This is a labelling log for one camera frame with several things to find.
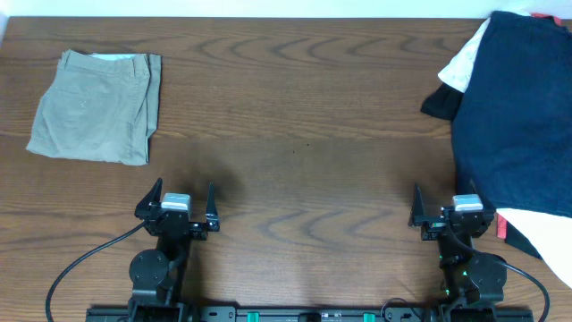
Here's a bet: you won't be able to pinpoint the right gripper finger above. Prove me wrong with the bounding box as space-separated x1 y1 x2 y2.
468 179 496 214
408 184 425 226

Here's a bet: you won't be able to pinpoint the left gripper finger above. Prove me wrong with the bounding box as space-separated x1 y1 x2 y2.
134 178 163 219
206 182 220 232

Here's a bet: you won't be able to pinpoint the navy blue shorts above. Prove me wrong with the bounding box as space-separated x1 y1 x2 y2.
452 11 571 216

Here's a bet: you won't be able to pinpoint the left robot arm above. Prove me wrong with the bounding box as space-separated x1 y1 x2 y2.
128 179 220 322

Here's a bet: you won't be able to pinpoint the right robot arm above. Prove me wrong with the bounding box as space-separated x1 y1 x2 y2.
408 185 507 321

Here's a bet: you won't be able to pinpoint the black garment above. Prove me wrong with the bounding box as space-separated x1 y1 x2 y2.
420 83 464 122

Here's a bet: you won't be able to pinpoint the folded khaki shorts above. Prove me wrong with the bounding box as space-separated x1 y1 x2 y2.
26 50 162 165

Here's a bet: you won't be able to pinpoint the white printed t-shirt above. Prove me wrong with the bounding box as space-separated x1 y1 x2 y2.
438 18 491 93

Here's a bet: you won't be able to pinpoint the red garment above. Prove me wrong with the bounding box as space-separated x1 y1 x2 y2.
531 13 562 26

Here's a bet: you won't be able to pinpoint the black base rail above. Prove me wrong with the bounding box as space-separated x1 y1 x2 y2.
85 304 534 322

